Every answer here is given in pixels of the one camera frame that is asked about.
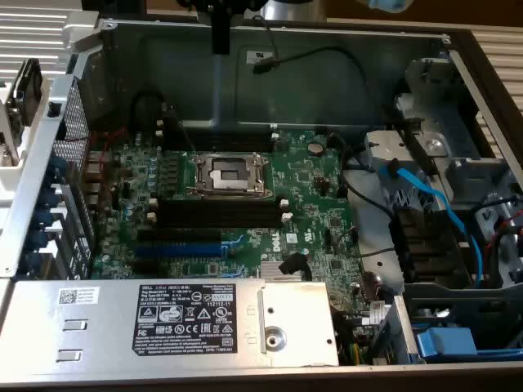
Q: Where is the silver power supply with label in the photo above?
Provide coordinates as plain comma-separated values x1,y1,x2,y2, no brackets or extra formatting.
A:
0,278,341,371

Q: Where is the metal drive cage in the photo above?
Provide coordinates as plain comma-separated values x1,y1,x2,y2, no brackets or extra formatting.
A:
373,281,523,367

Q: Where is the graphics card with metal bracket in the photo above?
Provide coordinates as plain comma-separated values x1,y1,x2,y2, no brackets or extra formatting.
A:
0,100,20,167

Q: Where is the green motherboard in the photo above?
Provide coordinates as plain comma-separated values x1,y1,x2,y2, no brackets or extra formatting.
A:
83,122,396,340

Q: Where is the blue flat wire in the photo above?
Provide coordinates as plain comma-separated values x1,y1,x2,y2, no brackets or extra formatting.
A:
378,161,485,285

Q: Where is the grey metal disk bay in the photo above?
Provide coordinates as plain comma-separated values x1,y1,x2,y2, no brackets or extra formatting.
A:
364,56,523,287

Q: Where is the white parts rack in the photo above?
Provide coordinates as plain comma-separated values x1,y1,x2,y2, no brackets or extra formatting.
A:
0,77,54,283

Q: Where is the black wire with connector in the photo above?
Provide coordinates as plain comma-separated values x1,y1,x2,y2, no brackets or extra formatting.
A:
252,16,393,123

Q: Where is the white sticker on case wall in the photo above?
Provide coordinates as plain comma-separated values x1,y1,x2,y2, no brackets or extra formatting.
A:
244,47,279,65

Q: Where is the grey metal PC case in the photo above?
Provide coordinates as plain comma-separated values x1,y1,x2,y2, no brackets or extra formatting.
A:
0,18,523,392

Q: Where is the blue expansion slot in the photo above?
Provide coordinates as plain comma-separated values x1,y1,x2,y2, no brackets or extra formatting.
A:
133,241,225,259

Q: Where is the black angled wire connector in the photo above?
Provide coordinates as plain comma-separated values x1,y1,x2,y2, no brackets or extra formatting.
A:
279,252,308,275

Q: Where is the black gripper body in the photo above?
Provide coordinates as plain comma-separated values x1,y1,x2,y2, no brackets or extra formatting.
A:
176,0,246,8

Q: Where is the silver finned heat sink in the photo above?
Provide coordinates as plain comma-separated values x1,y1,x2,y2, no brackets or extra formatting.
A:
260,261,308,283

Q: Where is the long black expansion slot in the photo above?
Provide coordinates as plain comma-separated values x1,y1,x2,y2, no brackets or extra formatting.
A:
136,228,222,243

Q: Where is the yellow green wire bundle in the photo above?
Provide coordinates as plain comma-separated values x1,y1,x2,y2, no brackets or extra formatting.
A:
346,341,365,365

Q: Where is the black hard disk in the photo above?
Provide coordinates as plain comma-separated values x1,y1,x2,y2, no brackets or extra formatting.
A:
11,58,44,126

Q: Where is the blue plastic latch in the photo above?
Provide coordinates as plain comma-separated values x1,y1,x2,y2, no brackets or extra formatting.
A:
415,326,479,363

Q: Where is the short black expansion slot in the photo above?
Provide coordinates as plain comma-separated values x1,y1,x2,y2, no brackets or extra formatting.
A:
131,260,161,274

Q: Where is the metal CPU socket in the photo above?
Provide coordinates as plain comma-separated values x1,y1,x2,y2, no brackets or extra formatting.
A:
186,150,275,202

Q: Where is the black looped wire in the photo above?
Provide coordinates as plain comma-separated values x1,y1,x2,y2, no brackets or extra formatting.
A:
129,90,165,134

